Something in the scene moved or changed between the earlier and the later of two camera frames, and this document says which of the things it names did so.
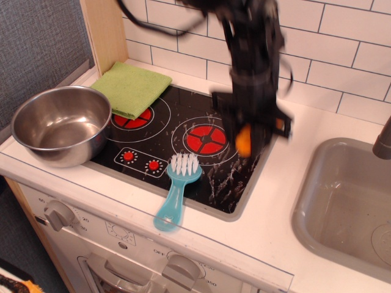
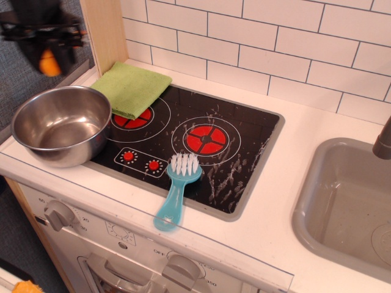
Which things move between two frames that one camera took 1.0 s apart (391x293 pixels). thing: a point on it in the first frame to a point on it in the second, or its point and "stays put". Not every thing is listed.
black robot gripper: (253, 100) to (39, 24)
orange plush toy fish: (243, 138) to (48, 65)
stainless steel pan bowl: (62, 127) stays put
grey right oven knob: (181, 271) stays put
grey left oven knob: (58, 214) stays put
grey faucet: (382, 146) stays put
